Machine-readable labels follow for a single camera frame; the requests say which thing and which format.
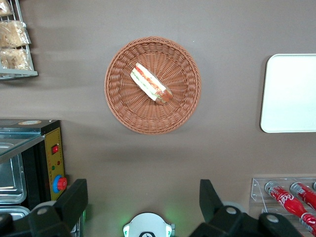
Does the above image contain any clear acrylic bottle rack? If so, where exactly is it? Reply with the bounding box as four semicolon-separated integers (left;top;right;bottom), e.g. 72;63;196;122
248;177;316;237

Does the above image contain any round brown wicker basket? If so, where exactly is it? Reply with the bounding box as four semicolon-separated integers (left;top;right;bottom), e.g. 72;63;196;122
104;36;202;135

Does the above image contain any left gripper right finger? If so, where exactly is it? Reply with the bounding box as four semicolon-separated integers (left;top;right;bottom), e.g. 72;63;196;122
189;179;263;237

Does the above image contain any steel warmer pan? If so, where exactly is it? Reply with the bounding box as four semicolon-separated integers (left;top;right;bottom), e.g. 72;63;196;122
0;206;31;221
0;143;27;204

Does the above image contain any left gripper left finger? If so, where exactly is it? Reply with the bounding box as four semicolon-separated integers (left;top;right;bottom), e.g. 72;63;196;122
28;179;89;237

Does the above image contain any sandwich with lettuce and tomato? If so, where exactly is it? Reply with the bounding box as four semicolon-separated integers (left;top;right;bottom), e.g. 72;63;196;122
130;62;173;104

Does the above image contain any tray of packaged snacks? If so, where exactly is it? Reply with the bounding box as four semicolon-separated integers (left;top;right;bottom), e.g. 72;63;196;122
0;0;39;80

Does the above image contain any cream rectangular tray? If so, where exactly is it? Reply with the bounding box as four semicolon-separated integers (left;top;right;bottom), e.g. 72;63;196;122
260;53;316;133

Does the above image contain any clear bag of crackers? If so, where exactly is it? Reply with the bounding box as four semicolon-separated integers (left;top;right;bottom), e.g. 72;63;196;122
0;48;32;71
0;0;13;17
0;20;32;49

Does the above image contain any black glass food warmer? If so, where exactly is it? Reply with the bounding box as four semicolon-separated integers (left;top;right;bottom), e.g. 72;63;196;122
0;119;69;237

